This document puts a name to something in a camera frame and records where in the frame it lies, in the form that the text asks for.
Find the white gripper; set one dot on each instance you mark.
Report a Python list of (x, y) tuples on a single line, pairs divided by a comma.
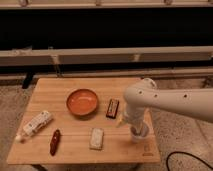
[(131, 116)]

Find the white ceramic cup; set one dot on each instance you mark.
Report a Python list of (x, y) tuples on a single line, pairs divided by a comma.
[(137, 135)]

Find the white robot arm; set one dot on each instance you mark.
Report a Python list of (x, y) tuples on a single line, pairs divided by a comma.
[(194, 103)]

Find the dark red chocolate bar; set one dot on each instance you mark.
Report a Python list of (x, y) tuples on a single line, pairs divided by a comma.
[(112, 108)]

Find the grey white sponge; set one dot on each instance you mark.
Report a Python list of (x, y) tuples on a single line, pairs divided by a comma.
[(96, 140)]

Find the orange bowl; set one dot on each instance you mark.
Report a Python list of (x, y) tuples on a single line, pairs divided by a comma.
[(82, 102)]

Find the wooden table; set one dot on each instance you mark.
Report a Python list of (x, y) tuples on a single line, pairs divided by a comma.
[(50, 94)]

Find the dark red pocket knife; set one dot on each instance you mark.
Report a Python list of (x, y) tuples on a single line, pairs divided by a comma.
[(54, 142)]

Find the white tube bottle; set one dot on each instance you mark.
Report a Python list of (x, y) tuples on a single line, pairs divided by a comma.
[(34, 125)]

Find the white horizontal rail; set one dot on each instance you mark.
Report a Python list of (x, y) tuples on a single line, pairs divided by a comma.
[(27, 57)]

